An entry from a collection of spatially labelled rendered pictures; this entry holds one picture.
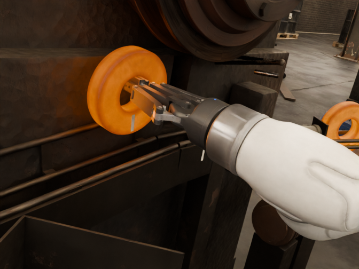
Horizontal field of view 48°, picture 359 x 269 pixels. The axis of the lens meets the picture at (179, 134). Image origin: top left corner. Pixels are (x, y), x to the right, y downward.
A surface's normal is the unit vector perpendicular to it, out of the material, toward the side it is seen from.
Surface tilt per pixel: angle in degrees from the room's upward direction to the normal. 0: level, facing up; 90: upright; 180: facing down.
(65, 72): 90
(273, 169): 80
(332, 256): 0
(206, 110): 45
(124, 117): 93
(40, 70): 90
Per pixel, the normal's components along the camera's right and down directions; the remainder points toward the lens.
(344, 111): 0.26, 0.39
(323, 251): 0.17, -0.92
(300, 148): -0.22, -0.55
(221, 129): -0.54, -0.20
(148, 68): 0.71, 0.41
